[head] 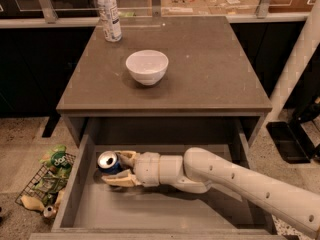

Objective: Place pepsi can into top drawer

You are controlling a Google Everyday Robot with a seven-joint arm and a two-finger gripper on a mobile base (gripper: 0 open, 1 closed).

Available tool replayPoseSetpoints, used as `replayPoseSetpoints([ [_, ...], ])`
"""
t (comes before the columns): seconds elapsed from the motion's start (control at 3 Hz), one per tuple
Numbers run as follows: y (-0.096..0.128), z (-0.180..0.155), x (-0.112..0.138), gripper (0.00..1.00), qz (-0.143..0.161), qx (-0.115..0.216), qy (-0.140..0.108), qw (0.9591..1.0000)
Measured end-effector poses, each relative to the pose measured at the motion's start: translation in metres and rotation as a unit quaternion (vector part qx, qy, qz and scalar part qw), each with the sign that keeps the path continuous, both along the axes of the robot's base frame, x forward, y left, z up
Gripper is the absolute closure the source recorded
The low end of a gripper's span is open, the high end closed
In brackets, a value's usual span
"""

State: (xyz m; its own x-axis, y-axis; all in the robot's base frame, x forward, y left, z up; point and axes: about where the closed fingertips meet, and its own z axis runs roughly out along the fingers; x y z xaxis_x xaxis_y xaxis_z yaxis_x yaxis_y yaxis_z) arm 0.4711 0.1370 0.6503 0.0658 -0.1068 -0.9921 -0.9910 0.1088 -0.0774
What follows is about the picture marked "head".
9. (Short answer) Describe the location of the silver can on floor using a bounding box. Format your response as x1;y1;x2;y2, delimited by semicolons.
43;206;57;218

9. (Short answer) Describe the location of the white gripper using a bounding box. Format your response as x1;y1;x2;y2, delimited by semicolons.
101;150;160;188

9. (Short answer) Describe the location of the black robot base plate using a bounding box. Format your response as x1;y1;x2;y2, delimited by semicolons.
266;121;320;164

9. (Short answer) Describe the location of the clear plastic water bottle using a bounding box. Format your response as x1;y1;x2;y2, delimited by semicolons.
98;0;122;42

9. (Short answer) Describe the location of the yellow snack bag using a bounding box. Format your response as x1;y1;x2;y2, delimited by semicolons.
21;195;45;212

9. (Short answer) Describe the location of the white ceramic bowl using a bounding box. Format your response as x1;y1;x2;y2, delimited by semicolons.
126;50;169;86

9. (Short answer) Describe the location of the blue pepsi can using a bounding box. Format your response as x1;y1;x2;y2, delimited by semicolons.
97;151;122;175

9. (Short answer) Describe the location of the cardboard box left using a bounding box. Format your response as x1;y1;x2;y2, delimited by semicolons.
161;0;210;16

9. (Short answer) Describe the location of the grey cabinet with top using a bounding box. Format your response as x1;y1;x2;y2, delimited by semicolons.
57;16;272;141

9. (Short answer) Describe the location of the metal glass railing frame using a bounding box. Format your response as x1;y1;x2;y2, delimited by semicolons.
0;0;320;30

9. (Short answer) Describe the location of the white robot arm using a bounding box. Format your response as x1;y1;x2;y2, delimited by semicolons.
102;147;320;240

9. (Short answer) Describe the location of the black wire basket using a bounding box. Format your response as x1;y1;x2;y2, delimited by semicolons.
15;153;75;206

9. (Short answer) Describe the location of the open grey top drawer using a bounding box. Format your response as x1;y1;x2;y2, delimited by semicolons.
29;117;299;240

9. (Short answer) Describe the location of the green snack bag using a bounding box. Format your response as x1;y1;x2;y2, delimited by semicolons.
39;145;72;178

